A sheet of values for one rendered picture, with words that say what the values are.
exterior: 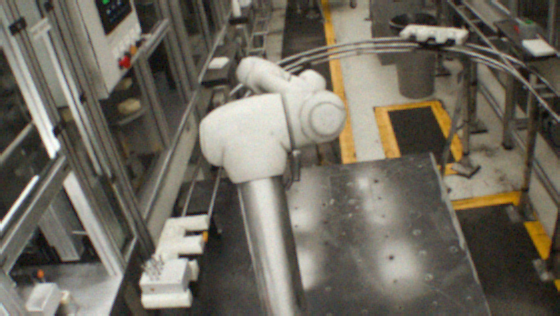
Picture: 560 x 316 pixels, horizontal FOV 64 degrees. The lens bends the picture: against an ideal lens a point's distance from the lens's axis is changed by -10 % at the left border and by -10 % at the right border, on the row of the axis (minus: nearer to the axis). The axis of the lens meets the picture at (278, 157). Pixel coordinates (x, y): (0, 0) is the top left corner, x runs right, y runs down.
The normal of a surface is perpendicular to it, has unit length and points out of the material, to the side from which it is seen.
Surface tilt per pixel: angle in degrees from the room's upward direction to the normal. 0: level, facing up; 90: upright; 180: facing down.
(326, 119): 68
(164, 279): 0
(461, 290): 0
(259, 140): 62
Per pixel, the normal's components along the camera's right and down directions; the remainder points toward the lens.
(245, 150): -0.12, 0.08
